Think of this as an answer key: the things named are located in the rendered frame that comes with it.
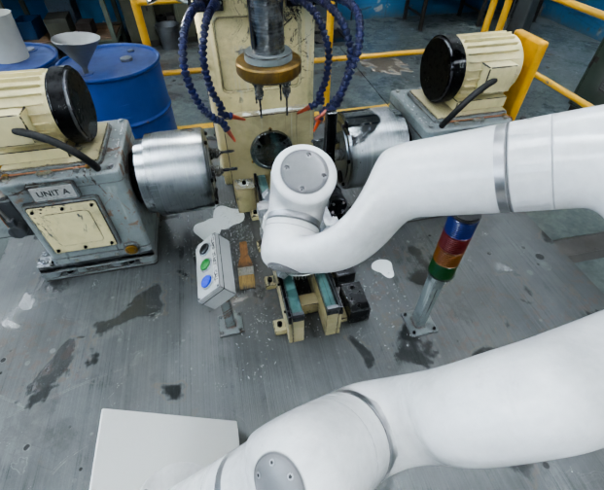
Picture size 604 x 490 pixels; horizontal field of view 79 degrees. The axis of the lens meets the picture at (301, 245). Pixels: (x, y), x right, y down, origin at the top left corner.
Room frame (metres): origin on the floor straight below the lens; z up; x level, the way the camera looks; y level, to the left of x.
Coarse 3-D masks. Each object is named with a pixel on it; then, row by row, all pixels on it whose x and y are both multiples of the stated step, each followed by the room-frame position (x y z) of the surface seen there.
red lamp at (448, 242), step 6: (444, 234) 0.55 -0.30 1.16; (444, 240) 0.55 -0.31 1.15; (450, 240) 0.54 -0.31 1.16; (456, 240) 0.53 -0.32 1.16; (462, 240) 0.53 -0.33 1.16; (468, 240) 0.54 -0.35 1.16; (444, 246) 0.54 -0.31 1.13; (450, 246) 0.54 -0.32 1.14; (456, 246) 0.53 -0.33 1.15; (462, 246) 0.53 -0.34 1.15; (450, 252) 0.53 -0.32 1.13; (456, 252) 0.53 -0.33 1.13; (462, 252) 0.53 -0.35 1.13
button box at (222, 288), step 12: (204, 240) 0.63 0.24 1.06; (216, 240) 0.61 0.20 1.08; (228, 240) 0.64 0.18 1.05; (216, 252) 0.57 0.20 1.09; (228, 252) 0.60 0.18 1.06; (216, 264) 0.53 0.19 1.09; (228, 264) 0.55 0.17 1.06; (216, 276) 0.50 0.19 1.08; (228, 276) 0.52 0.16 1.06; (204, 288) 0.48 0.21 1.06; (216, 288) 0.47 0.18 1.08; (228, 288) 0.48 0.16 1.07; (204, 300) 0.46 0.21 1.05; (216, 300) 0.47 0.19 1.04
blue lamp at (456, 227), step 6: (450, 216) 0.56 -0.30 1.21; (450, 222) 0.55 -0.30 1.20; (456, 222) 0.54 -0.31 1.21; (444, 228) 0.56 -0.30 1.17; (450, 228) 0.55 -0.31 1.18; (456, 228) 0.54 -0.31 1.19; (462, 228) 0.53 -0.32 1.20; (468, 228) 0.53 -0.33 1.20; (474, 228) 0.54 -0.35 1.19; (450, 234) 0.54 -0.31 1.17; (456, 234) 0.53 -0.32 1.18; (462, 234) 0.53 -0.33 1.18; (468, 234) 0.53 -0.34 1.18
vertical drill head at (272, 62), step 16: (256, 0) 1.02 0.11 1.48; (272, 0) 1.02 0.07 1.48; (256, 16) 1.02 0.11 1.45; (272, 16) 1.02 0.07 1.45; (256, 32) 1.02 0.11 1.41; (272, 32) 1.02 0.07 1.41; (256, 48) 1.02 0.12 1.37; (272, 48) 1.02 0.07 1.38; (288, 48) 1.07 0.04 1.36; (240, 64) 1.01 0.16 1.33; (256, 64) 1.00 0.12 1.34; (272, 64) 0.99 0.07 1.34; (288, 64) 1.01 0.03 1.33; (256, 80) 0.97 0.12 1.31; (272, 80) 0.97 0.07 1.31; (288, 80) 0.99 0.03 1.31; (256, 96) 0.99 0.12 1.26; (288, 96) 1.01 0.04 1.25
